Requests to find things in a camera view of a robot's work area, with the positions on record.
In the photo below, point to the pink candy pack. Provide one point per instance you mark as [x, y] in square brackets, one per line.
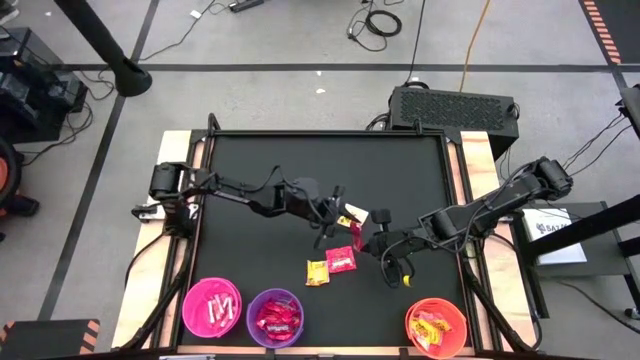
[426, 315]

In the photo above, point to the purple plastic bucket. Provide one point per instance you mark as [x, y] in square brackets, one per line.
[260, 300]

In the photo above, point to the pink plastic bucket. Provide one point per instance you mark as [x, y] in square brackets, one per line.
[197, 300]

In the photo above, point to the black side table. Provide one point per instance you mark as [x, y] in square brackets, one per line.
[600, 270]

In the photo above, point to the black computer case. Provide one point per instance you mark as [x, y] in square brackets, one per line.
[450, 112]

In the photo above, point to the black table mat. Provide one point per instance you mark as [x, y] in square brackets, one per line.
[280, 165]

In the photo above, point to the white labelled box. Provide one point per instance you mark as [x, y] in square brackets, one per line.
[555, 235]

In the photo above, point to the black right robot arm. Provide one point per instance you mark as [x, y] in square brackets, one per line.
[500, 205]

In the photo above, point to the red Skittles candy pack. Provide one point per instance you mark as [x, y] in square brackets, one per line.
[341, 259]
[262, 320]
[272, 306]
[280, 315]
[357, 239]
[279, 328]
[294, 316]

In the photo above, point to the black orange striped floor mat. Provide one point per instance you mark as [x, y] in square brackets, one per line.
[620, 20]
[45, 340]

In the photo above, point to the orange plastic bucket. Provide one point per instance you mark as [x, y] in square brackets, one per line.
[452, 345]

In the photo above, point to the black power strip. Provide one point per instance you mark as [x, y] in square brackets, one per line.
[246, 5]

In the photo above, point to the black metal table frame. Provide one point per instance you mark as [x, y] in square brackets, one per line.
[325, 133]

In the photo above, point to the yellow Sour Patch pack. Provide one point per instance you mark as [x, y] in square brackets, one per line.
[419, 331]
[441, 325]
[318, 273]

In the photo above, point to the black slanted beam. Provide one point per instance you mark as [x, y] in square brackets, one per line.
[610, 217]

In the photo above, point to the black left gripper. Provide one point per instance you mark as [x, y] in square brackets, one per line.
[325, 210]

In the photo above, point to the black round pole stand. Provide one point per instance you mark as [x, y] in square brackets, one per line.
[107, 47]

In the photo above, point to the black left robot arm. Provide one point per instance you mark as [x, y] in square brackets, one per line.
[240, 192]

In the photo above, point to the pale yellow candy pack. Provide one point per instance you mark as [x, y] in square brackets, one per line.
[357, 213]
[433, 338]

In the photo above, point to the black equipment rack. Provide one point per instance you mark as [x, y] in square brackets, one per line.
[30, 85]

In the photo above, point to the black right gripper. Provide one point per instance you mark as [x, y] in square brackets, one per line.
[397, 245]

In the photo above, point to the Smarties candy roll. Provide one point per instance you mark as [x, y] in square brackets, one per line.
[211, 310]
[230, 309]
[221, 306]

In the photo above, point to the orange black machine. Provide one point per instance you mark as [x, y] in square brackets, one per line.
[5, 175]

